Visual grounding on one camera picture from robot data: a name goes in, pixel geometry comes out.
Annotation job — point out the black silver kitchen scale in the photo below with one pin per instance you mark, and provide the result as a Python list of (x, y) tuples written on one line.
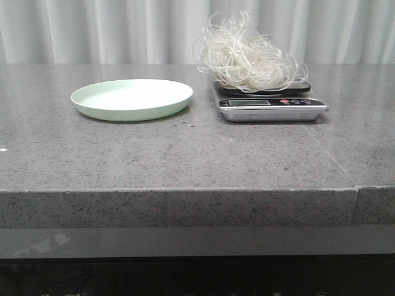
[(272, 105)]

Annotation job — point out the pale green round plate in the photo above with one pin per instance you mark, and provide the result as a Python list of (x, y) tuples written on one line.
[(132, 100)]

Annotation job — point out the white pleated curtain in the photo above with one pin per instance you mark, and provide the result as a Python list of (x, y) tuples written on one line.
[(163, 32)]

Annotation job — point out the translucent white vermicelli bundle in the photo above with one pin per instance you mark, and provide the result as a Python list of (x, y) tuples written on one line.
[(241, 58)]

